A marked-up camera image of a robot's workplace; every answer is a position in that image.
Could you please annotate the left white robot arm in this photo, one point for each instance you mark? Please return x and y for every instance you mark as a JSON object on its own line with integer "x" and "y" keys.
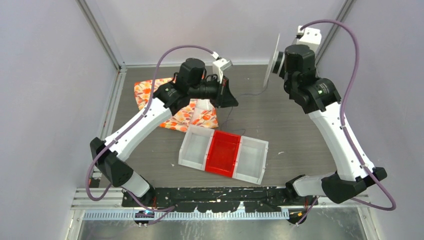
{"x": 190, "y": 82}

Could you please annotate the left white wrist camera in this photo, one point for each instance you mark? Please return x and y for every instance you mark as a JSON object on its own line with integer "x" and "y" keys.
{"x": 219, "y": 66}

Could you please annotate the left white plastic bin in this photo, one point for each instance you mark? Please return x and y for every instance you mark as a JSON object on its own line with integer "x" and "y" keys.
{"x": 195, "y": 147}

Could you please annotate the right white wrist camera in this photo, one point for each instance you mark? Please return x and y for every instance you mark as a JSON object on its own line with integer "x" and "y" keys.
{"x": 308, "y": 36}

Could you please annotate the right white plastic bin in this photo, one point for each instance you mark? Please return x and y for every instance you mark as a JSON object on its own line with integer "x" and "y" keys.
{"x": 251, "y": 160}

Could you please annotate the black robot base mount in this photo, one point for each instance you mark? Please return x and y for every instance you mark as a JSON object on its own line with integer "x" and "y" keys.
{"x": 259, "y": 199}

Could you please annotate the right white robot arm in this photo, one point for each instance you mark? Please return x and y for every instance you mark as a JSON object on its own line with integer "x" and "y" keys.
{"x": 321, "y": 101}

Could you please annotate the white perforated cable spool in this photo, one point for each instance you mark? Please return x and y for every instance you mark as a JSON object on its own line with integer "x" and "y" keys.
{"x": 275, "y": 63}

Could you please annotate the red plastic bin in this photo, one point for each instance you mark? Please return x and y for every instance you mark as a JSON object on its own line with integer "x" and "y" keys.
{"x": 222, "y": 154}

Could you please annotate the slotted white cable duct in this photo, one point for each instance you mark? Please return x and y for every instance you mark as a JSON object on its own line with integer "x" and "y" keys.
{"x": 138, "y": 215}

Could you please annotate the white plastic bin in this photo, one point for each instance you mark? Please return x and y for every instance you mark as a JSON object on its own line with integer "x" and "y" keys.
{"x": 251, "y": 160}
{"x": 195, "y": 147}

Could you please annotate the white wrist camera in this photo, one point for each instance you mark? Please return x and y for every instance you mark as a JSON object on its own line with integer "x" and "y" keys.
{"x": 219, "y": 66}
{"x": 308, "y": 36}

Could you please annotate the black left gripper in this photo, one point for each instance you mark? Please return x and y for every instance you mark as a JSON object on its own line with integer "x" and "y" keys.
{"x": 225, "y": 98}

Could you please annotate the floral orange cloth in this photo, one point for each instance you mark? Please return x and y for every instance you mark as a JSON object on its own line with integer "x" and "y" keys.
{"x": 199, "y": 112}

